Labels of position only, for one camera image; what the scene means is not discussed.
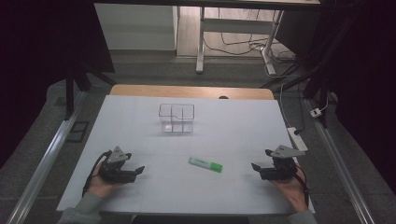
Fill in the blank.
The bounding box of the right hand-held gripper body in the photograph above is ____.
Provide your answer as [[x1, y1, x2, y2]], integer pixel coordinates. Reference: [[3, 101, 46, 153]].
[[259, 145, 307, 182]]

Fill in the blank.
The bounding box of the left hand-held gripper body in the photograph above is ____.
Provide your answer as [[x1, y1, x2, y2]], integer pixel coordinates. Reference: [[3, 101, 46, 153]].
[[99, 146, 138, 185]]

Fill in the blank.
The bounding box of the person's left hand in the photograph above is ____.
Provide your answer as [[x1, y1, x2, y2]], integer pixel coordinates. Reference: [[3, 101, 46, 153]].
[[86, 163, 126, 200]]

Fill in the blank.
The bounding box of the person's right hand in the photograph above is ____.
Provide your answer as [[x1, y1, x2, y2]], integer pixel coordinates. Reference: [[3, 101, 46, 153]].
[[270, 164, 310, 215]]

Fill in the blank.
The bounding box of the white power strip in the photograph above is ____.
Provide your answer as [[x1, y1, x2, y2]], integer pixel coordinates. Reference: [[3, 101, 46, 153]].
[[286, 126, 309, 153]]

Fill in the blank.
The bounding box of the green highlighter pen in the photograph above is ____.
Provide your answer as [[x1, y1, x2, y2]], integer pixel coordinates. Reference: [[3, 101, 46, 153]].
[[188, 157, 224, 174]]

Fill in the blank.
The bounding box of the clear plastic compartment box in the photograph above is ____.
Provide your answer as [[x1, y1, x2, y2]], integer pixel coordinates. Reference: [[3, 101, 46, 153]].
[[158, 103, 196, 134]]

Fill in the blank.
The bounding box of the white table cover board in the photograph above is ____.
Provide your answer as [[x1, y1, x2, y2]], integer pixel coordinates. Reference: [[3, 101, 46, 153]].
[[56, 94, 316, 217]]

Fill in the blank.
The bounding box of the black metal stand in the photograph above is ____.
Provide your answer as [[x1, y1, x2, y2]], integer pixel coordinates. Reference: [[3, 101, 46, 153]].
[[261, 63, 332, 129], [64, 60, 118, 121]]

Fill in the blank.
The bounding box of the wooden table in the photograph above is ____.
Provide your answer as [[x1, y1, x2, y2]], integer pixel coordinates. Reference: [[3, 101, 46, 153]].
[[109, 84, 276, 101]]

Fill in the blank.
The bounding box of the black curtain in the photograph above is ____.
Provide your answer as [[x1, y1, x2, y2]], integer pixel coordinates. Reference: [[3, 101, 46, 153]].
[[275, 0, 396, 195], [0, 0, 116, 169]]

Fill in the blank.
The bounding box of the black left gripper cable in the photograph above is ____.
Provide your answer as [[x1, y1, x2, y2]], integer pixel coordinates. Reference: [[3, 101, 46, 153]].
[[81, 149, 112, 198]]

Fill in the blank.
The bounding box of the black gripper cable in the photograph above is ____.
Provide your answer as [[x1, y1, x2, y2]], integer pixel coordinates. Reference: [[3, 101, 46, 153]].
[[293, 165, 310, 209], [81, 149, 112, 198]]

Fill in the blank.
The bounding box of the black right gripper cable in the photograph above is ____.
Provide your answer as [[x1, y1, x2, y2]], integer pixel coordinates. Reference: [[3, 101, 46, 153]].
[[293, 165, 310, 209]]

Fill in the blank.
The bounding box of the thin white cable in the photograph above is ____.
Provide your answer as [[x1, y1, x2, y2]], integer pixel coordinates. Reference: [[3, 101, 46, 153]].
[[278, 81, 295, 129]]

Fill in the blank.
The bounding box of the black power strip cable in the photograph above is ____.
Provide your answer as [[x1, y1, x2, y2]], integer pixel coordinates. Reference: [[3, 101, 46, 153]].
[[293, 83, 308, 136]]

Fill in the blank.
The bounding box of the black floor frame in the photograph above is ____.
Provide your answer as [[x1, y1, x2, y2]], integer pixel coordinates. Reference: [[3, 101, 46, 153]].
[[65, 120, 91, 144]]

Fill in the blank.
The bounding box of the aluminium rail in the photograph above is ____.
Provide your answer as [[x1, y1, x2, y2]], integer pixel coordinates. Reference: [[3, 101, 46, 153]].
[[304, 98, 377, 224], [6, 90, 89, 224]]

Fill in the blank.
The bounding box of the white floor cable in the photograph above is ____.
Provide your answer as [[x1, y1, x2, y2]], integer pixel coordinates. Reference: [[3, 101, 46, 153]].
[[247, 39, 297, 79]]

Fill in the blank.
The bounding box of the black floor cable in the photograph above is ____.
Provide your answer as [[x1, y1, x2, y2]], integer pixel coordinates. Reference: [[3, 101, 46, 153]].
[[203, 7, 273, 57]]

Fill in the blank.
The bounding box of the white desk frame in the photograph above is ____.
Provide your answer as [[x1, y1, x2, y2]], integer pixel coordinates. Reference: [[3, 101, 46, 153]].
[[195, 6, 285, 77]]

